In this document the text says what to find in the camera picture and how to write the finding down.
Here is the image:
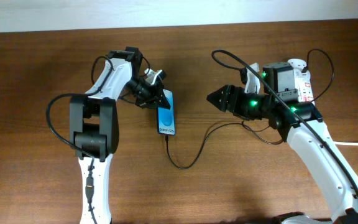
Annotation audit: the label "blue screen Galaxy smartphone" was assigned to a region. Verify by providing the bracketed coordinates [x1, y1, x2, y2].
[157, 89, 175, 136]

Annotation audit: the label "black USB charging cable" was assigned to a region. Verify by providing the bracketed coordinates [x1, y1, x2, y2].
[164, 49, 335, 170]

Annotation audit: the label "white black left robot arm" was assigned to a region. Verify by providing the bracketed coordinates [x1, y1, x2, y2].
[70, 47, 171, 223]

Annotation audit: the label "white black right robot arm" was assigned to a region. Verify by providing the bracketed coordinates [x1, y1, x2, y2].
[207, 60, 358, 223]

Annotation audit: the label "white USB charger adapter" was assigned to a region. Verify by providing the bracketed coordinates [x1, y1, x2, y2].
[287, 58, 311, 80]

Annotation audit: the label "white power strip red switches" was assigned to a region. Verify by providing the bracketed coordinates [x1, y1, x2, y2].
[294, 76, 314, 102]

